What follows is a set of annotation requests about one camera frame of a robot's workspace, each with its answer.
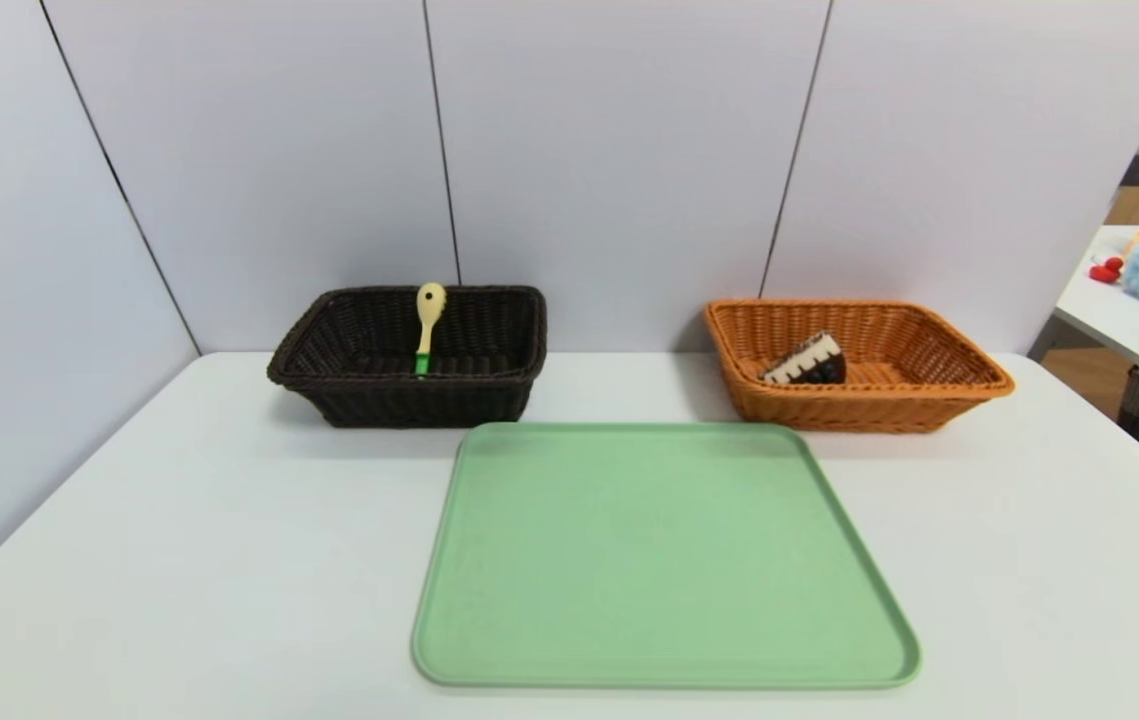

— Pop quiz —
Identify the light green plastic tray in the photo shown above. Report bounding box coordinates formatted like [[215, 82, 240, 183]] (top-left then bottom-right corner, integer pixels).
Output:
[[411, 421, 923, 691]]

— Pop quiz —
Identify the dark brown wicker basket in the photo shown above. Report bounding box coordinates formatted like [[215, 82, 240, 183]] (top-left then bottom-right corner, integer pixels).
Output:
[[266, 285, 547, 429]]

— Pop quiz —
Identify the orange wicker basket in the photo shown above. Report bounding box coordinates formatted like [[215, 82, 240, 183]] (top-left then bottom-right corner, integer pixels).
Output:
[[705, 299, 1017, 434]]

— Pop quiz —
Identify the chocolate blueberry cake slice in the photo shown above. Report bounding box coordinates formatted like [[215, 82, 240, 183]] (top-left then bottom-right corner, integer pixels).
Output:
[[761, 332, 848, 386]]

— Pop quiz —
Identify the yellow spoon green handle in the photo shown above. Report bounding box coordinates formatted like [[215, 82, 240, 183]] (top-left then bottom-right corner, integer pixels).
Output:
[[414, 282, 448, 377]]

